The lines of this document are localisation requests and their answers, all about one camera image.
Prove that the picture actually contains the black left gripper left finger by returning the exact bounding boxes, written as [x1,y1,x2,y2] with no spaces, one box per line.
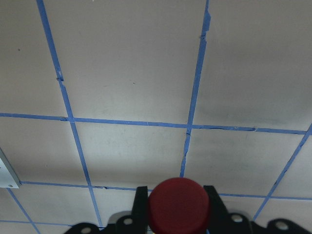
[116,186,148,234]

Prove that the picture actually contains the red emergency stop button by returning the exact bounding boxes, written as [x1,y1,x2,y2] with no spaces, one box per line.
[148,177,210,234]

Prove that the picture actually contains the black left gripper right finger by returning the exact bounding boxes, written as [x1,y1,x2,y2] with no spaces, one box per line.
[203,185,254,234]

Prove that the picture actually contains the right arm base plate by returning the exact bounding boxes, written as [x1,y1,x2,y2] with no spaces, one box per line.
[0,149,21,189]

